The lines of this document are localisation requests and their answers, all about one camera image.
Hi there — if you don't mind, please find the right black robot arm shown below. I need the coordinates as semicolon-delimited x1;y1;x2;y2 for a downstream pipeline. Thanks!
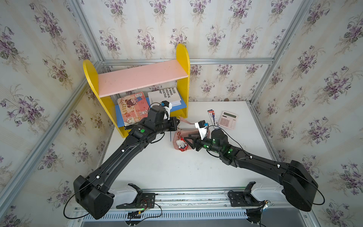
183;129;318;212

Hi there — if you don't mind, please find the white book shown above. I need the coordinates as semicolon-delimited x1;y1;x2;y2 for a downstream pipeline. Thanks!
147;87;185;111

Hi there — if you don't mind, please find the aluminium mounting rail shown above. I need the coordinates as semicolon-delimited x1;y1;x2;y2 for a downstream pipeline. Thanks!
109;183;294;211

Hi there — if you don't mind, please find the pink cartoon spiral notebook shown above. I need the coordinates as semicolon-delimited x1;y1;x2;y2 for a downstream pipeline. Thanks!
115;92;150;127

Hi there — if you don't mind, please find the pink corduroy bag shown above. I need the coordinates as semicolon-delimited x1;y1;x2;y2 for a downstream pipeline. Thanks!
173;117;200;151

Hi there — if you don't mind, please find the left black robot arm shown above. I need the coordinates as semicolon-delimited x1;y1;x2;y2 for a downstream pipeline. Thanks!
73;106;180;219

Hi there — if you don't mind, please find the white red plush keychain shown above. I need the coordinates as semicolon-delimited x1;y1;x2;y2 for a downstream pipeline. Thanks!
176;138;189;152

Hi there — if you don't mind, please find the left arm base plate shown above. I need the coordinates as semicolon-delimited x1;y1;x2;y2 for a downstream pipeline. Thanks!
114;183;156;210

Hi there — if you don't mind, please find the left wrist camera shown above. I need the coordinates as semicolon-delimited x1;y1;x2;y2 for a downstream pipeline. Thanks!
161;100;173;120

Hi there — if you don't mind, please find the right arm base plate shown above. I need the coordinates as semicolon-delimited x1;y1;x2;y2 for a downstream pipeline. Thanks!
227;182;267;208

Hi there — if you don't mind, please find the pink calculator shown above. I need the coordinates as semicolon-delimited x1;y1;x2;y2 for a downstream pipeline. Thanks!
219;111;238;130

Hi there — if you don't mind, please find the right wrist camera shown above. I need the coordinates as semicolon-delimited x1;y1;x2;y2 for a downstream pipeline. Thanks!
194;120;209;140

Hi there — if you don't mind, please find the white blue pen box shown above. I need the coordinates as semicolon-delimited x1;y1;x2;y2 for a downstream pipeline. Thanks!
207;109;220;129

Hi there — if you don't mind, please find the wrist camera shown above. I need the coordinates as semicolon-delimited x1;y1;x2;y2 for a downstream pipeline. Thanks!
161;100;173;120
194;120;209;140

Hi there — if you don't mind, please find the white vent grille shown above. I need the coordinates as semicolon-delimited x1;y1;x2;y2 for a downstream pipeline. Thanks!
98;209;247;222

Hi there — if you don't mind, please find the yellow pink blue shelf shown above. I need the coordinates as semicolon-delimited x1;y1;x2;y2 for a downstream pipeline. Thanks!
83;44;191;138

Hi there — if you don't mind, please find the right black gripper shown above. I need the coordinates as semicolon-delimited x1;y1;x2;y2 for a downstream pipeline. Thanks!
183;131;223;156

